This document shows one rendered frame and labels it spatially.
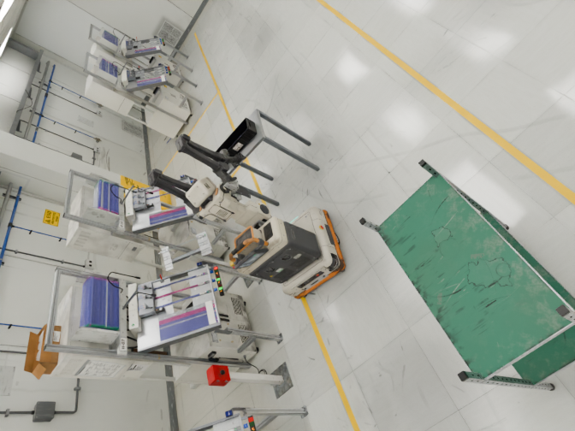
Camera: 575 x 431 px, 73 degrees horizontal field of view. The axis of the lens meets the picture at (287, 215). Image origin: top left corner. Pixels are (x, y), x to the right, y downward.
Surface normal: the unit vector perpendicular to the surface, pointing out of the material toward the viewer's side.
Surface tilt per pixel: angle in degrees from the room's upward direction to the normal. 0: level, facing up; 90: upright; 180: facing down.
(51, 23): 90
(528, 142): 0
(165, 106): 90
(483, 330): 0
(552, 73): 0
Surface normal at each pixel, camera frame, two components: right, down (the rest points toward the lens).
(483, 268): -0.72, -0.31
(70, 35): 0.30, 0.66
